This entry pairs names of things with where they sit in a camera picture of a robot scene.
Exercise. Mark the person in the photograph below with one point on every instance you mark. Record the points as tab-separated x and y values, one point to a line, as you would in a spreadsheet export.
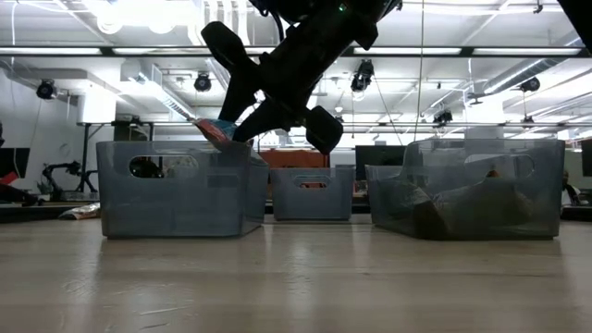
570	192

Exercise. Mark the black background rig frame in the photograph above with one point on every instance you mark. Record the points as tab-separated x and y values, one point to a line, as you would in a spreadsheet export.
85	157

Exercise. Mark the black hanging spotlight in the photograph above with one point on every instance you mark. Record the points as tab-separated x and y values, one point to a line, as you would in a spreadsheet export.
443	117
363	76
46	89
530	85
202	82

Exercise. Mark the grey translucent plastic bin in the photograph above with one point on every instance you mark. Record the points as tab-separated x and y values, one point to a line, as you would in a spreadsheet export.
312	203
185	203
548	194

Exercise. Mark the snack bars pile left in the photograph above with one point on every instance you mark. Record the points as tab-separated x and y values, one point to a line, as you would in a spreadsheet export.
83	212

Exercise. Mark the beige blue orange granola bar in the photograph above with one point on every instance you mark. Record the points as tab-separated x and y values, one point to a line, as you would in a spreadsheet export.
522	205

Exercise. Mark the black beam with light strips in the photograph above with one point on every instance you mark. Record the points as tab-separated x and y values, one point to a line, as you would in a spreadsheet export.
106	51

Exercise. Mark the black background robot arm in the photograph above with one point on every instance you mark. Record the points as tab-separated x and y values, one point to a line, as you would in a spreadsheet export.
74	166

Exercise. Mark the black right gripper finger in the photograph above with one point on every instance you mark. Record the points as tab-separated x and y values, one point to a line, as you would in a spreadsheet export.
236	97
270	121

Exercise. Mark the white blue granola bar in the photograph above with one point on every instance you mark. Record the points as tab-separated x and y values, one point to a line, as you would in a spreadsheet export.
467	213

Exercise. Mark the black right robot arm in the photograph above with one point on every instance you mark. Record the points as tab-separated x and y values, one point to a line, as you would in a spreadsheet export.
580	14

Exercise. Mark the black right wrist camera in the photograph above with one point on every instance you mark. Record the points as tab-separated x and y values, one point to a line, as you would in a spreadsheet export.
367	32

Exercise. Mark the blue granola bar pink ends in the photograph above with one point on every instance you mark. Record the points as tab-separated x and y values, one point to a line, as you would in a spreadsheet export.
215	131

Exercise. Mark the red object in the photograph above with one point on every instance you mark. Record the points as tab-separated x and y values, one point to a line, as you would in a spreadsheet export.
8	178

